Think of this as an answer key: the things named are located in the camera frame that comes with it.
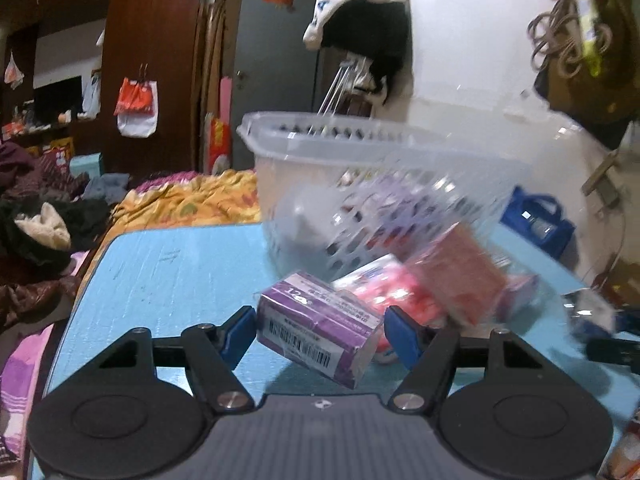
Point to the pink purple plastic packet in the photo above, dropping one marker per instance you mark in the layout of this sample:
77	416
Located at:
520	295

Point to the yellow quilt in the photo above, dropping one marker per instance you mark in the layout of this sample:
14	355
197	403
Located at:
200	200

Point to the wooden boards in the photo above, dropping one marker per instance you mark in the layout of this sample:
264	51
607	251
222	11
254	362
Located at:
212	60

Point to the brown hanging bag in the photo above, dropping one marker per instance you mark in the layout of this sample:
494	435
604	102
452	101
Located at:
590	95

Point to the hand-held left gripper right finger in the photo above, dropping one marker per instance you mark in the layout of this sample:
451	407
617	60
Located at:
400	335

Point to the white roll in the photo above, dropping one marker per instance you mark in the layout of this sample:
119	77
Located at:
305	230

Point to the dark maroon clothes pile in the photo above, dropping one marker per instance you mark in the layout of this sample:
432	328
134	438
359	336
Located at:
30	180

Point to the black monitor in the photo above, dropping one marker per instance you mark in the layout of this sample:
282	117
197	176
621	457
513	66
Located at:
57	97

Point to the white hanging plastic bag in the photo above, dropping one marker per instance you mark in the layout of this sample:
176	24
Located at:
91	94

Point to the brown wooden wardrobe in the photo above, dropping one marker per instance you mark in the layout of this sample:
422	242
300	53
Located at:
150	35

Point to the cream fleece cloth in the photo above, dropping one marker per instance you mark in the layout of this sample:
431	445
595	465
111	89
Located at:
42	227

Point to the white red plastic bag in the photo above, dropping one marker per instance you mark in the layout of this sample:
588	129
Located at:
13	72

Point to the blue tote bag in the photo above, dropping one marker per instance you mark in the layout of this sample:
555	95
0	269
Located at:
540	220

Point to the pink striped quilt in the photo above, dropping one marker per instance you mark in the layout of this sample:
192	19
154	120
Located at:
20	360

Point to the purple cardboard box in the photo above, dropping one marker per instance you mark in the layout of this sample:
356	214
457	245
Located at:
320	320

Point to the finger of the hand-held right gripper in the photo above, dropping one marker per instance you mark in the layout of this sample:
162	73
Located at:
625	321
612	352

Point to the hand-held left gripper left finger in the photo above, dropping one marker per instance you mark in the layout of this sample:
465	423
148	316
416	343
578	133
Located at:
240	332

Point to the grey door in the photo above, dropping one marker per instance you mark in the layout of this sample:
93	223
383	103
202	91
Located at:
270	60

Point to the light blue box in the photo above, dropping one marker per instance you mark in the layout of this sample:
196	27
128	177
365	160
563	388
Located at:
85	165

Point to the red and white packet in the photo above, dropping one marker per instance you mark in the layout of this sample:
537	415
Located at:
392	287

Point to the black hanging garment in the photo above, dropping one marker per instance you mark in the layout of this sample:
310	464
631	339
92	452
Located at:
370	30

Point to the white plastic basket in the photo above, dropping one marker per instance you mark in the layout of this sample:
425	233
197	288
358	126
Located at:
290	185

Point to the metal rack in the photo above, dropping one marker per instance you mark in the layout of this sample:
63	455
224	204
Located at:
342	87

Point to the orange and white hanging bag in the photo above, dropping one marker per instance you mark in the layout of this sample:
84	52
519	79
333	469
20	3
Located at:
136	107

